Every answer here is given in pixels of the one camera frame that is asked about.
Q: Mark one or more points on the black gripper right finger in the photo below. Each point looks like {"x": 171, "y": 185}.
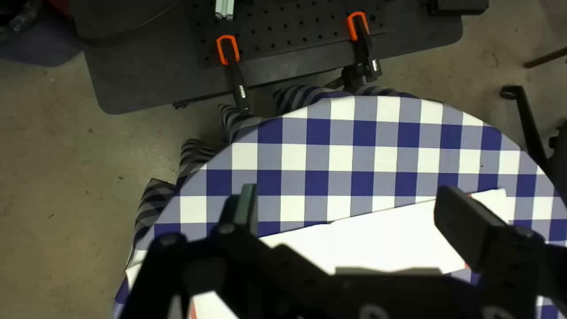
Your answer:
{"x": 466, "y": 224}

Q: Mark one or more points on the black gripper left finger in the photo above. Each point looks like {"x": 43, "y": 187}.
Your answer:
{"x": 245, "y": 206}

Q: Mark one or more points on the white towel with red stripes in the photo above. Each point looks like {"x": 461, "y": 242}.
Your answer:
{"x": 383, "y": 237}

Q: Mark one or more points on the blue white checkered tablecloth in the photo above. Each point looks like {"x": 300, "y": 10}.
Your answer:
{"x": 330, "y": 153}

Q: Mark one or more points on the black metal stand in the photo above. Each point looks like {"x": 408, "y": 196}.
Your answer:
{"x": 528, "y": 125}

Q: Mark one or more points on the black perforated cart platform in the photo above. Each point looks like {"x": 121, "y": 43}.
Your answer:
{"x": 295, "y": 36}

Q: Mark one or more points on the blue floor mat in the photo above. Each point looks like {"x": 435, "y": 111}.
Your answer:
{"x": 32, "y": 45}

